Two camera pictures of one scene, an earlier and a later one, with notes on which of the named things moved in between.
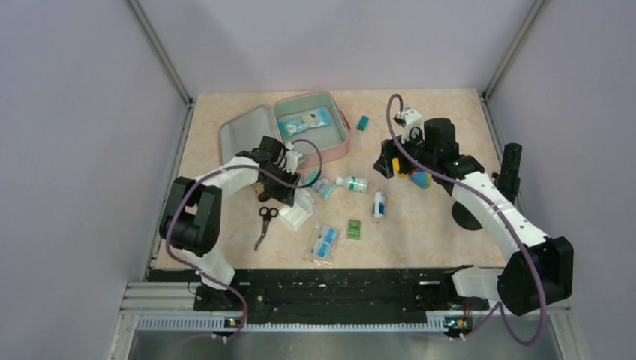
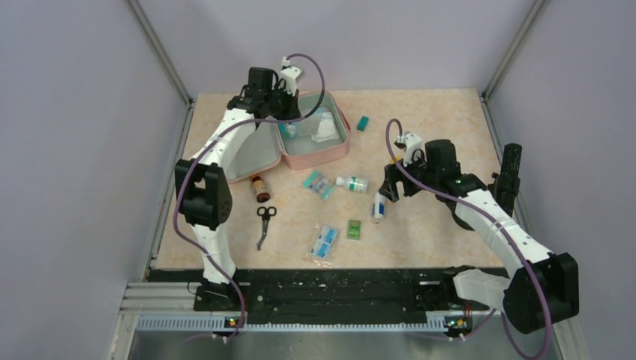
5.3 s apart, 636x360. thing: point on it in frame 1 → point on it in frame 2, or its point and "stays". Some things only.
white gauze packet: x=295 y=216 → x=327 y=130
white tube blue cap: x=379 y=205 stays
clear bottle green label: x=353 y=183 stays
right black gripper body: x=418 y=152 → x=395 y=175
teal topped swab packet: x=324 y=186 stays
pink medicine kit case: x=316 y=115 stays
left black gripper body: x=277 y=189 → x=282 y=102
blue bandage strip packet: x=322 y=244 stays
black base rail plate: x=331 y=293 stays
